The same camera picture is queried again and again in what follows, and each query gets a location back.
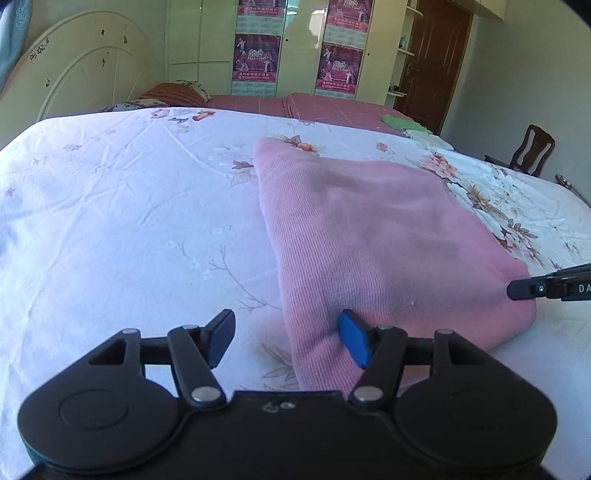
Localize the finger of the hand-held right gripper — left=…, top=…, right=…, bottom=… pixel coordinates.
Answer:
left=507, top=263, right=591, bottom=302

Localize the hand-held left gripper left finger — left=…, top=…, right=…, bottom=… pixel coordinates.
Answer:
left=88, top=309, right=237, bottom=411

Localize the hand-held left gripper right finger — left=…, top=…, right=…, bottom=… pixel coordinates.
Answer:
left=337, top=309, right=488, bottom=409

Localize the pink knit sweater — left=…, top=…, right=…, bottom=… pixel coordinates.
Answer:
left=254, top=136, right=536, bottom=400

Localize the dark wooden chair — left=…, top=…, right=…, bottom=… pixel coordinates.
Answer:
left=485, top=124, right=556, bottom=177

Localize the white floral bedsheet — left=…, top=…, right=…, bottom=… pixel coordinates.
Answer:
left=0, top=107, right=591, bottom=480

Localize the folded white cloth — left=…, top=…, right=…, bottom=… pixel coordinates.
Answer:
left=403, top=128, right=456, bottom=151

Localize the folded green cloth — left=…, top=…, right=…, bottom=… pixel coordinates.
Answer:
left=381, top=114, right=424, bottom=133

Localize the pink checked bedspread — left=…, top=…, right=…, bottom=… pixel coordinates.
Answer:
left=205, top=92, right=419, bottom=137

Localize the brown wooden door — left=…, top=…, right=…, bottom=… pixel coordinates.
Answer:
left=394, top=0, right=472, bottom=136

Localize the brown striped pillow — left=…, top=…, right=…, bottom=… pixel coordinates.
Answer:
left=139, top=83, right=208, bottom=105

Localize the zebra print pillow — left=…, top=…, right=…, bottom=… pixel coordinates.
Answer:
left=175, top=79, right=214, bottom=103

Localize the cream corner shelf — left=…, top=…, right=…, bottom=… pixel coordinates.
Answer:
left=385, top=0, right=424, bottom=110

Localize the cream wardrobe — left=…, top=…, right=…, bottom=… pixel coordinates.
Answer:
left=166, top=0, right=411, bottom=108

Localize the cream round headboard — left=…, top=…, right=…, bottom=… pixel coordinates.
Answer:
left=0, top=10, right=160, bottom=151

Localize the blue curtain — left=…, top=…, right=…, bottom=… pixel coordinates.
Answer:
left=0, top=0, right=34, bottom=89

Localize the purple wall poster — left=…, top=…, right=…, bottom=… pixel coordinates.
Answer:
left=232, top=34, right=282, bottom=97
left=315, top=42, right=363, bottom=98
left=237, top=0, right=284, bottom=34
left=325, top=0, right=374, bottom=44

